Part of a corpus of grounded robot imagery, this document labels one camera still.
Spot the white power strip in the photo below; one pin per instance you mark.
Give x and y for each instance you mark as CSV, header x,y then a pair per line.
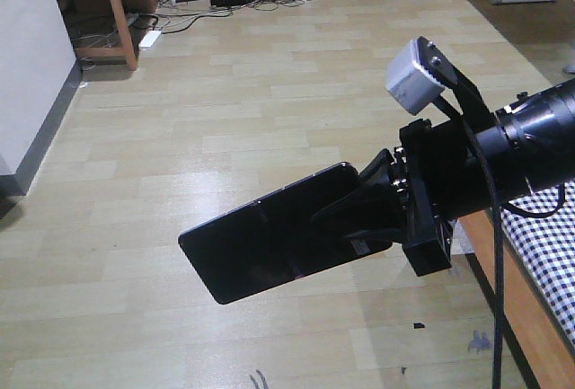
x,y
149,40

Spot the wooden bed frame rail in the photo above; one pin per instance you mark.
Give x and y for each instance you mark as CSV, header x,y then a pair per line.
x,y
547,350

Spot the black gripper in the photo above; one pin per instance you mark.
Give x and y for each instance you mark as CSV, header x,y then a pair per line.
x,y
448,177

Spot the black white checkered bedsheet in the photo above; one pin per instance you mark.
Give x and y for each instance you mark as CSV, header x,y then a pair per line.
x,y
546,248

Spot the black smartphone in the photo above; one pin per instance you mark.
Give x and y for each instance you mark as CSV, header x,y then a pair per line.
x,y
270,241

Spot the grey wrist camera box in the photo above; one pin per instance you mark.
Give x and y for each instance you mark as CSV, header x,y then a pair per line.
x,y
409,83

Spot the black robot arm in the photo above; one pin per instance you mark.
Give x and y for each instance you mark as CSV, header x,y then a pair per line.
x,y
529,144

